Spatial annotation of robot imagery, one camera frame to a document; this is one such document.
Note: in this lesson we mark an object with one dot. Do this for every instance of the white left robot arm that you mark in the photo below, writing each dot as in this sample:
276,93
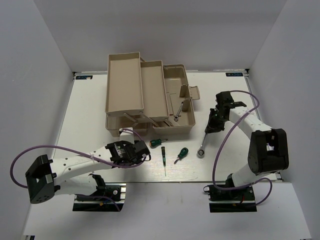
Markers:
74,175

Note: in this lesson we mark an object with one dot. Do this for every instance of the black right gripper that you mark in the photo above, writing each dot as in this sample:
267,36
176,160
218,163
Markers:
215,128

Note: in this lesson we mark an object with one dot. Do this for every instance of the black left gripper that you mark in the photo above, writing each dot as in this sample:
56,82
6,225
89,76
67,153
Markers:
128,142

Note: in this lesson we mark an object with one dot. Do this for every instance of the beige plastic toolbox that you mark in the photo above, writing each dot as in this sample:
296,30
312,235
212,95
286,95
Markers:
147,94

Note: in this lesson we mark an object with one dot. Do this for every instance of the stubby green handled screwdriver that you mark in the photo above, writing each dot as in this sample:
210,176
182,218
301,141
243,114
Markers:
182,154

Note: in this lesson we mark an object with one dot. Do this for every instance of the slim black green precision screwdriver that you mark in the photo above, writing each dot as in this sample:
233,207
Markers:
163,153

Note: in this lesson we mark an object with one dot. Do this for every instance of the small combination wrench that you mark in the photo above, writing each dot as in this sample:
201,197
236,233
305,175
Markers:
177,115

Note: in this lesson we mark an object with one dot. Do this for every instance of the large ratchet wrench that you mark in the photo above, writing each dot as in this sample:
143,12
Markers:
201,150

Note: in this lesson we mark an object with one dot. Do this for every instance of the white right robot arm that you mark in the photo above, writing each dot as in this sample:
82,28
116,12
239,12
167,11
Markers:
268,147

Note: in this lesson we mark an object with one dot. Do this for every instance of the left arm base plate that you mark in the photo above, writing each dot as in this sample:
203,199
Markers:
108,198

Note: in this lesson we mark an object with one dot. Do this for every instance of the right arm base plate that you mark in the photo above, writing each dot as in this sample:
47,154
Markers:
227,201

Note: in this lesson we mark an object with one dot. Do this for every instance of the stubby green orange-capped screwdriver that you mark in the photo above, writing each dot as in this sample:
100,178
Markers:
156,142

